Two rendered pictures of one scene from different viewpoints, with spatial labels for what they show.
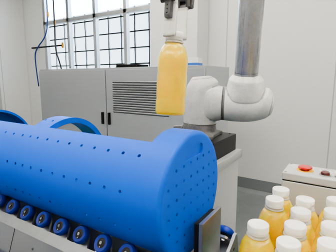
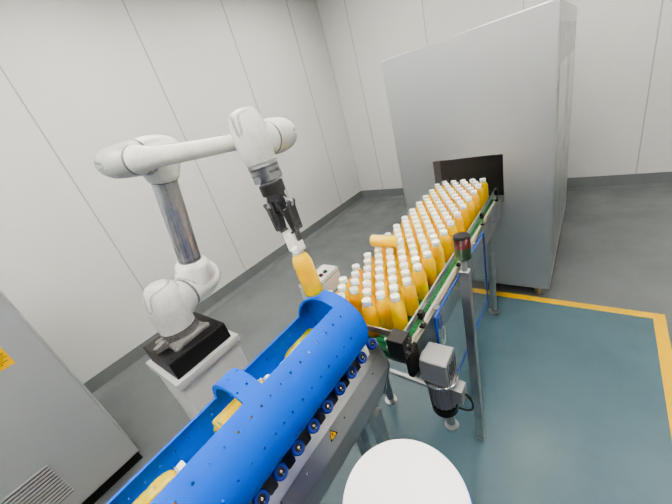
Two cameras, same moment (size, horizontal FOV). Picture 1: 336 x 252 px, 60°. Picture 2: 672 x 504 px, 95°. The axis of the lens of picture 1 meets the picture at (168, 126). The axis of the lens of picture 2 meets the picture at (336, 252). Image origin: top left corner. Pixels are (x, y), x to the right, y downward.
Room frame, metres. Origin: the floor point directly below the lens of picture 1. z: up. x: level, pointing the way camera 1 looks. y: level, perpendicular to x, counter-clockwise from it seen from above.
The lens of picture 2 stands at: (0.36, 0.89, 1.83)
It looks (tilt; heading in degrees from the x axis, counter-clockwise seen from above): 25 degrees down; 281
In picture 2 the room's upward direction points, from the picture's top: 17 degrees counter-clockwise
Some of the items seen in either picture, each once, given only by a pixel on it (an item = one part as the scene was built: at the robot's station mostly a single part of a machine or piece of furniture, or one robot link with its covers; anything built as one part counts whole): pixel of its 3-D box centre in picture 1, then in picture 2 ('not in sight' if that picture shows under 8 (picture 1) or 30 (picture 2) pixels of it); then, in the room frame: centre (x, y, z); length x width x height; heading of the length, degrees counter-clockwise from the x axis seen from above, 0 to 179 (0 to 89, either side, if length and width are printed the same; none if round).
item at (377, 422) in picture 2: not in sight; (387, 453); (0.58, 0.01, 0.31); 0.06 x 0.06 x 0.63; 58
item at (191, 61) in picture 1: (187, 62); not in sight; (2.65, -0.17, 1.48); 0.24 x 0.12 x 0.08; 65
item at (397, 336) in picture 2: not in sight; (398, 345); (0.41, -0.02, 0.95); 0.10 x 0.07 x 0.10; 148
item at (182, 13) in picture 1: (181, 24); (289, 240); (0.68, -0.03, 1.47); 0.03 x 0.01 x 0.07; 57
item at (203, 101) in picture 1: (202, 99); (168, 303); (1.36, -0.16, 1.25); 0.18 x 0.16 x 0.22; 76
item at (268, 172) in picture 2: not in sight; (266, 173); (0.68, -0.03, 1.70); 0.09 x 0.09 x 0.06
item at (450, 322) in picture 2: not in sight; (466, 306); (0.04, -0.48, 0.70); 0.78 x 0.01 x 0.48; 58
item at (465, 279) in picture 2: not in sight; (474, 366); (0.09, -0.22, 0.55); 0.04 x 0.04 x 1.10; 58
